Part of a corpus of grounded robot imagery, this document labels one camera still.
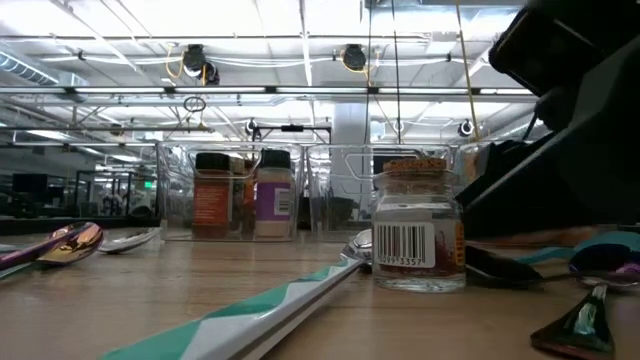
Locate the black overhead bracket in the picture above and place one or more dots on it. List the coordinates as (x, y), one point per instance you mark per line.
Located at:
(292, 129)

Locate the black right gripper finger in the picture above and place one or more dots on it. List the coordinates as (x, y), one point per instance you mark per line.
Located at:
(520, 195)
(615, 150)

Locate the purple label spice jar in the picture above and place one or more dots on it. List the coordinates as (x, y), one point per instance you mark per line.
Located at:
(275, 200)

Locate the plain silver spoon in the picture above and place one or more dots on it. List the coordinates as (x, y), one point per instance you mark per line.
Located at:
(500, 270)

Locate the small glass jar cork lid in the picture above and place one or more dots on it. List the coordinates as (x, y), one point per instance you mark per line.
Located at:
(417, 210)

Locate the ceiling light rail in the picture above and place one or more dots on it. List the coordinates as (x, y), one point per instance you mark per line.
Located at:
(320, 90)

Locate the purple blue spoon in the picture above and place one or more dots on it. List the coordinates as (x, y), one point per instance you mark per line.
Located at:
(30, 250)

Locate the blue round object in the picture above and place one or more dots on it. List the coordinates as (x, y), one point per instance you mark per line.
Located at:
(617, 240)

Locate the gold rainbow spoon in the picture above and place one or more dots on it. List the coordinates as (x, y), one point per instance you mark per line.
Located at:
(75, 245)

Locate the orange label black lid jar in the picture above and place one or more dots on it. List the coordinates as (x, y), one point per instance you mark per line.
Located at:
(212, 200)

